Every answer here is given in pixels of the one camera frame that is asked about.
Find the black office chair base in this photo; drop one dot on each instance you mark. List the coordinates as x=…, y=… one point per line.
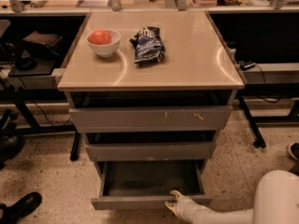
x=11, y=143

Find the grey top drawer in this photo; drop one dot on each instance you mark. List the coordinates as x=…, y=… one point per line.
x=150, y=119

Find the black table leg right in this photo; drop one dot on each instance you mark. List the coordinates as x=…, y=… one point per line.
x=259, y=142

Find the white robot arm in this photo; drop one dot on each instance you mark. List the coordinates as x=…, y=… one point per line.
x=276, y=201

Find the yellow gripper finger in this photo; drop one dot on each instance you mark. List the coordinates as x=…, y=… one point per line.
x=171, y=207
x=176, y=194

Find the black table leg left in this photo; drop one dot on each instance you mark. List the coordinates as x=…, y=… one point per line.
x=75, y=147

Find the black power adapter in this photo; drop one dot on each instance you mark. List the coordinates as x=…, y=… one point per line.
x=246, y=65

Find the grey middle drawer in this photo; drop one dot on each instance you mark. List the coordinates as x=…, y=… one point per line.
x=151, y=152

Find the black shoe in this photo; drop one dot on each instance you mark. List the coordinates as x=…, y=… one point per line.
x=22, y=208

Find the red apple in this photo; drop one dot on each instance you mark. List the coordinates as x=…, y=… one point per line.
x=100, y=37

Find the grey bottom drawer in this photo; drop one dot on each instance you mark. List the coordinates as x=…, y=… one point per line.
x=147, y=184

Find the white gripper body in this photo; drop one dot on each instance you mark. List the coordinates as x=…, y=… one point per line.
x=188, y=205

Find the grey drawer cabinet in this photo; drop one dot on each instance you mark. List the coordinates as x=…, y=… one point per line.
x=196, y=71

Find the white ceramic bowl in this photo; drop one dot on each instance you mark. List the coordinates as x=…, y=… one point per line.
x=106, y=50

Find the grey drawer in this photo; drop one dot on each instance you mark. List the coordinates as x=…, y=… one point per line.
x=150, y=119
x=151, y=152
x=147, y=184

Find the black table leg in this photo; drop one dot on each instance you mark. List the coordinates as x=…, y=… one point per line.
x=259, y=142
x=75, y=147

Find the blue chip bag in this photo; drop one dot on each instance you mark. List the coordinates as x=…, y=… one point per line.
x=148, y=45

